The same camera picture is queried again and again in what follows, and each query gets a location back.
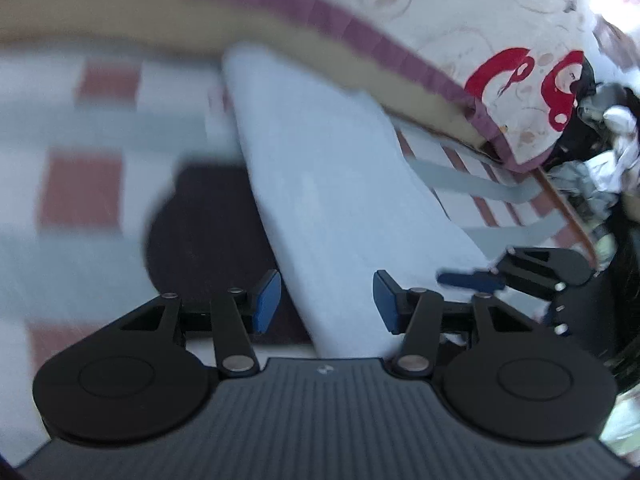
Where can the crumpled grey garment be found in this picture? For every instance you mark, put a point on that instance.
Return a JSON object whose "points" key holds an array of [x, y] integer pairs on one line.
{"points": [[577, 187]]}

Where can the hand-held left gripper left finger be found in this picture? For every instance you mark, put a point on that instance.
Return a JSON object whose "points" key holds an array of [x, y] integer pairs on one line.
{"points": [[265, 302]]}

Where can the bear print quilt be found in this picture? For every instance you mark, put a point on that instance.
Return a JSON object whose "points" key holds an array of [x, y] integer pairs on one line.
{"points": [[450, 20]]}

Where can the crumpled black garment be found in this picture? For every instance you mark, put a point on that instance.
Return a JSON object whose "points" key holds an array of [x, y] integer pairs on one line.
{"points": [[575, 130]]}

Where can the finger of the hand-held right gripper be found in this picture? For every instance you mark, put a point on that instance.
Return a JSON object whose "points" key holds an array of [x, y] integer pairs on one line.
{"points": [[470, 280]]}

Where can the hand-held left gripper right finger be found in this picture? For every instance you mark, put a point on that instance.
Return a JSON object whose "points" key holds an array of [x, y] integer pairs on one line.
{"points": [[386, 305]]}

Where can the light grey sweatshirt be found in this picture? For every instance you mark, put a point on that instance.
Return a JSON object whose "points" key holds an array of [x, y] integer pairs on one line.
{"points": [[325, 185]]}

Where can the light green cloth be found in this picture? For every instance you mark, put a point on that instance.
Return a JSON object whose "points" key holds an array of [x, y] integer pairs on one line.
{"points": [[622, 420]]}

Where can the crumpled white garment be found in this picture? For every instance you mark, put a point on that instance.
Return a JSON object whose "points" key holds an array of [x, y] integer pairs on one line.
{"points": [[620, 160]]}

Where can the wooden bed frame edge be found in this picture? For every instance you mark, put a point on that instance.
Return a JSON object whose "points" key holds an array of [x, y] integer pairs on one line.
{"points": [[570, 215]]}

